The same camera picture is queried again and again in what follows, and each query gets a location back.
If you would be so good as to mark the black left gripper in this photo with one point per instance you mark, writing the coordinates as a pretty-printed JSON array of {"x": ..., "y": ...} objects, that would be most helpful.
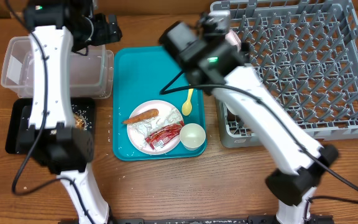
[{"x": 104, "y": 37}]

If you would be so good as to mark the pink bowl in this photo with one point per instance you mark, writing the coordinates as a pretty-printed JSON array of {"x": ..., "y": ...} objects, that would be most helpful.
[{"x": 233, "y": 39}]

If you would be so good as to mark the white bowl with food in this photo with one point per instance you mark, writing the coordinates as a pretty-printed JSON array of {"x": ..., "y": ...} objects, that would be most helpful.
[{"x": 234, "y": 108}]

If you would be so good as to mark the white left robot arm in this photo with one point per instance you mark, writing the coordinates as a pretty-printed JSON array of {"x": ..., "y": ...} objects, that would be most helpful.
[{"x": 57, "y": 29}]

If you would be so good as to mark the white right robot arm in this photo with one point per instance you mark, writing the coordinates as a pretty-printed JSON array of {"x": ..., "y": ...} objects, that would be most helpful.
[{"x": 213, "y": 59}]

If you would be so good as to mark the black waste tray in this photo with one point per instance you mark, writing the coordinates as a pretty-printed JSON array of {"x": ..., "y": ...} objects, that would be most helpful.
[{"x": 83, "y": 108}]

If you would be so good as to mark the grey dishwasher rack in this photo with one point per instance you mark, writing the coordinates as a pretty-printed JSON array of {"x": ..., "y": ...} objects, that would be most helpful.
[{"x": 306, "y": 53}]

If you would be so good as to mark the clear plastic bin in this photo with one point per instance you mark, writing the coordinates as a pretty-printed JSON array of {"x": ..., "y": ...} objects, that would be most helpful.
[{"x": 90, "y": 76}]

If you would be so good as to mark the teal serving tray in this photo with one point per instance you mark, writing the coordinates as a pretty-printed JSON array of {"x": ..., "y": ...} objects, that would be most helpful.
[{"x": 139, "y": 75}]

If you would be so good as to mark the yellow plastic spoon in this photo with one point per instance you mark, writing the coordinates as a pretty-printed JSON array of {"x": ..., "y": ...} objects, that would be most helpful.
[{"x": 187, "y": 106}]

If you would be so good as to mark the brown food scrap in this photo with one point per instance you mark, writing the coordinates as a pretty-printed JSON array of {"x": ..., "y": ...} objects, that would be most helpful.
[{"x": 80, "y": 121}]

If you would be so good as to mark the orange carrot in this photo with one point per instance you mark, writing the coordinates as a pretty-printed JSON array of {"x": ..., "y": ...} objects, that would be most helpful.
[{"x": 141, "y": 117}]

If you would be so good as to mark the crumpled white napkin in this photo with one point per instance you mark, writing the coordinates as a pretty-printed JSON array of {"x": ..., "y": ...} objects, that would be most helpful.
[{"x": 149, "y": 126}]

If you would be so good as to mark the white cup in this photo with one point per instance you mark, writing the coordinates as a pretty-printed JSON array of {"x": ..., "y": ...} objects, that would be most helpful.
[{"x": 192, "y": 136}]

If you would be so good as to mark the pink plate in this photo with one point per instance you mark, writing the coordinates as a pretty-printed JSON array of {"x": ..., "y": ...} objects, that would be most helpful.
[{"x": 162, "y": 106}]

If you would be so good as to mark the red snack wrapper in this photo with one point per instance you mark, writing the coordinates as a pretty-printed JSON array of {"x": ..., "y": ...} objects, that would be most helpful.
[{"x": 164, "y": 135}]

